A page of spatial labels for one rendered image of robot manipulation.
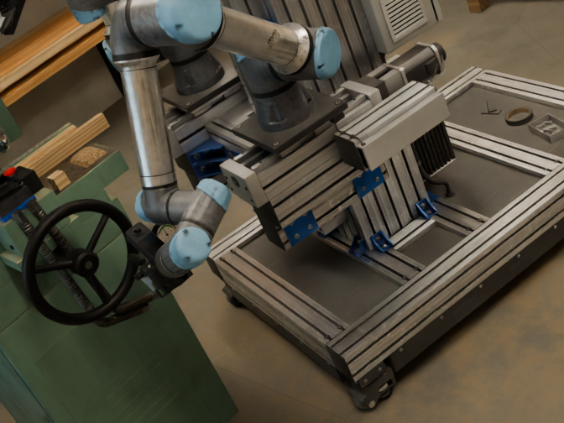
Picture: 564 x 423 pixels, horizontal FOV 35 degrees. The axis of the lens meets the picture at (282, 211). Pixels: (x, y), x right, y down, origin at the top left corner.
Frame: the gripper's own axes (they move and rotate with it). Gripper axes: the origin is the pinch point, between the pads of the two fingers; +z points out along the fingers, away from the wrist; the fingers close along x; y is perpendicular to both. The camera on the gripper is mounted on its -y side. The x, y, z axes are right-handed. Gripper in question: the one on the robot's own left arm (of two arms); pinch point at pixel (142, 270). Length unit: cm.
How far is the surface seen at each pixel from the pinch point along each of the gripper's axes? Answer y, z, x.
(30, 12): -138, 247, 125
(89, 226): -16.5, 17.7, 2.9
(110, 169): -23.9, 13.4, 15.0
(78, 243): -14.8, 18.7, -1.7
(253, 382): 49, 61, 24
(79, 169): -28.8, 15.8, 9.7
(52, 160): -35.8, 24.5, 8.8
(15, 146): -90, 272, 79
